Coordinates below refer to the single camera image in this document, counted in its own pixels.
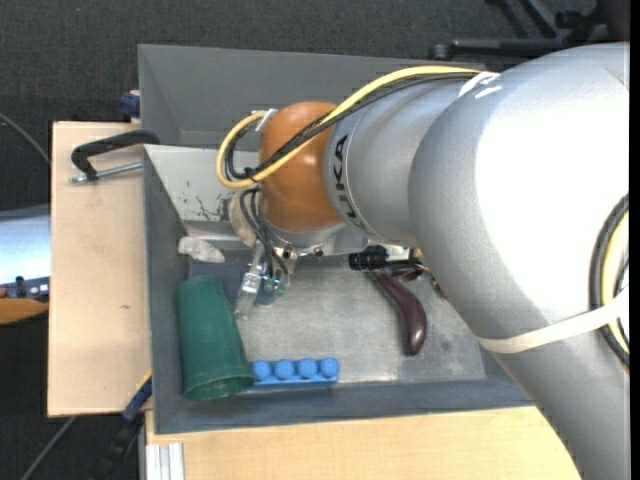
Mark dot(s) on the grey metal bin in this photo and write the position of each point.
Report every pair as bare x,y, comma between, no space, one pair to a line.
325,328

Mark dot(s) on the dark purple curved toy eggplant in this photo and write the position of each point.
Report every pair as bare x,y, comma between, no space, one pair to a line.
409,318

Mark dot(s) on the dark green plastic cup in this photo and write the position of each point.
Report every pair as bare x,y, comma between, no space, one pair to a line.
210,338

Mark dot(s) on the blue studded toy block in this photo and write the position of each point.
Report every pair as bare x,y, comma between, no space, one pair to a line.
295,370

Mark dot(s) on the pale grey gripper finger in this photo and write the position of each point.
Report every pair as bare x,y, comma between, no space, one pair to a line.
248,285

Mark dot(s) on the pale wood flat board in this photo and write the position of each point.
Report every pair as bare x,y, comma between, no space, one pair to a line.
95,268

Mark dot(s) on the clear glass piece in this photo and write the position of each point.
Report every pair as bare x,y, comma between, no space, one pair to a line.
200,249

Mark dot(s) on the black cylinder on white bracket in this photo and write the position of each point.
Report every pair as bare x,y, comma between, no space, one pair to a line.
367,259

